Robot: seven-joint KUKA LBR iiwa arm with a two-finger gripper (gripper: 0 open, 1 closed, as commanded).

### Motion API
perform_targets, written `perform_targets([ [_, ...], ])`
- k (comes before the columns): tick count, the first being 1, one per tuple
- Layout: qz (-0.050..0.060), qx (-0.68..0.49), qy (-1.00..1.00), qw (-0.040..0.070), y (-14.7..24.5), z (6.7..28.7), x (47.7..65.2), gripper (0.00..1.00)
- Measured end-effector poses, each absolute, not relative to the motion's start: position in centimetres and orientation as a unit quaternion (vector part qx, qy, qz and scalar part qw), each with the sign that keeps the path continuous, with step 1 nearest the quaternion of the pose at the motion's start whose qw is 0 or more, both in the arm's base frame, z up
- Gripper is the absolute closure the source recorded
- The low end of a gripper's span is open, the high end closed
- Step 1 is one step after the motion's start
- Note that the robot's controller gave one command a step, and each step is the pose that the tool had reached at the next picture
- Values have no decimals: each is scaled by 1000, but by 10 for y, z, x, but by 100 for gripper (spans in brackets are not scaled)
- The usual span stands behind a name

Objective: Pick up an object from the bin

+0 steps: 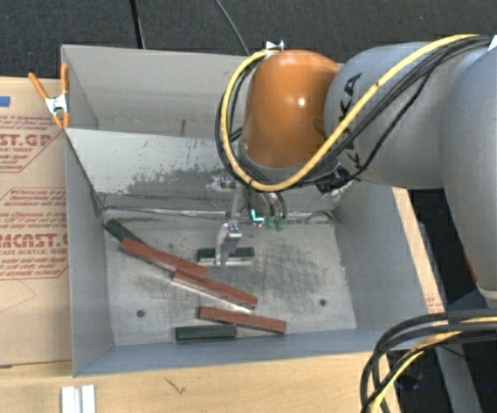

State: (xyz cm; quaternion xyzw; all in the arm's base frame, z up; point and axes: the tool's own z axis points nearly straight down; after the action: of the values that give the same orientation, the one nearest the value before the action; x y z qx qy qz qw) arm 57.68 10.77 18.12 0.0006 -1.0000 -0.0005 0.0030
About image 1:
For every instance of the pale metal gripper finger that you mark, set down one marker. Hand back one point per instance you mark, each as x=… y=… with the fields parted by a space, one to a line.
x=227 y=243
x=227 y=182

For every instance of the dark green flat block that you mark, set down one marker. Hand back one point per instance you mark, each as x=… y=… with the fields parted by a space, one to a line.
x=242 y=253
x=205 y=333
x=121 y=232

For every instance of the red-brown flat block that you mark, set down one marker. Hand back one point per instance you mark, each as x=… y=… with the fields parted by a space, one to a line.
x=162 y=257
x=242 y=320
x=216 y=290

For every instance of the grey metal bin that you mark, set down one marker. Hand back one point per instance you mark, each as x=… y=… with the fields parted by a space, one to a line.
x=300 y=282

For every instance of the brown cardboard board, red print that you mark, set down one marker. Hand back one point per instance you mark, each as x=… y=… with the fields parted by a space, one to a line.
x=25 y=316

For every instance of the black cylinder on white bracket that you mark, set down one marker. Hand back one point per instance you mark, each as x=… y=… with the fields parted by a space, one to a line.
x=331 y=181

